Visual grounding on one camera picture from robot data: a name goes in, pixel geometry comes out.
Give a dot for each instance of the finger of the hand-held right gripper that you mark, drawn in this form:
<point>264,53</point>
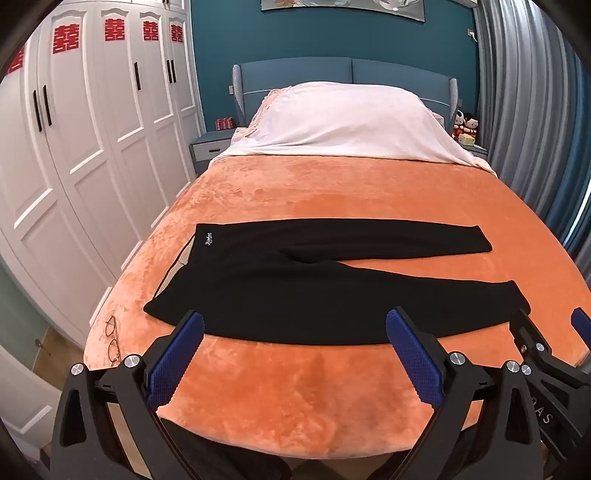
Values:
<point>582,325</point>
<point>531,337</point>

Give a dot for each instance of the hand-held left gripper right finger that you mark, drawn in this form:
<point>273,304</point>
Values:
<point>413,355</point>

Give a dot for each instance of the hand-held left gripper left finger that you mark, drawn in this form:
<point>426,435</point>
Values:
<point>178,355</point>

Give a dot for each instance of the black pants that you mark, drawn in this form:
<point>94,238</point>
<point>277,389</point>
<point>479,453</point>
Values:
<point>277,295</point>

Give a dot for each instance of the round eyeglasses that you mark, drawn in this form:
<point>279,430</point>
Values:
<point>112,339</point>

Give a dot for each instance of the white door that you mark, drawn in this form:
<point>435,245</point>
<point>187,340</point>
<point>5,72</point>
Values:
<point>23,392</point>

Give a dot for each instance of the orange plush blanket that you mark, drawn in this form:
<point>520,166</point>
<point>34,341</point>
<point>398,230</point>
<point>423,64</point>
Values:
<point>323,194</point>

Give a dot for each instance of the blue grey nightstand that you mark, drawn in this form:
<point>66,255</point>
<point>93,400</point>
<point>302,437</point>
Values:
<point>207,147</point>
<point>479,150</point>

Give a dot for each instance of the yellow box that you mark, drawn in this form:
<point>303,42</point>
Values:
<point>466,139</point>

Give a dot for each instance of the white wardrobe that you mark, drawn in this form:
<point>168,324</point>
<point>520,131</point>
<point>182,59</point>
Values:
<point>92,152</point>

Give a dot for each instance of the doll in red dress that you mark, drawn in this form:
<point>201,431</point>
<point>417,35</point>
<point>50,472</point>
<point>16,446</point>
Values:
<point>471,123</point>
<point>459,122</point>

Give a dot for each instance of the red box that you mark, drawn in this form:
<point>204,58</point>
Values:
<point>225,123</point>

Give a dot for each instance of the grey curtain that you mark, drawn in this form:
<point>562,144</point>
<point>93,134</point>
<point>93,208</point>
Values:
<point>521,92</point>

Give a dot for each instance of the white pillow cover sheet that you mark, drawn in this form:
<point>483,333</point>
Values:
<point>351,120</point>

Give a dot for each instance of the blue upholstered headboard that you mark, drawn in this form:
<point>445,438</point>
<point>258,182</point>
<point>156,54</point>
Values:
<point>295,71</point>

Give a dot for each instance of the red double happiness sticker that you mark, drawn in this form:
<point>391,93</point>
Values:
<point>115,30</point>
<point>177,32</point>
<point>67,39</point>
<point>150,30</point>
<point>14,60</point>

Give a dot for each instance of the framed wall picture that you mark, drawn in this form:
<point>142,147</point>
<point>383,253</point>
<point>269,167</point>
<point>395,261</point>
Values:
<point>341,7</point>

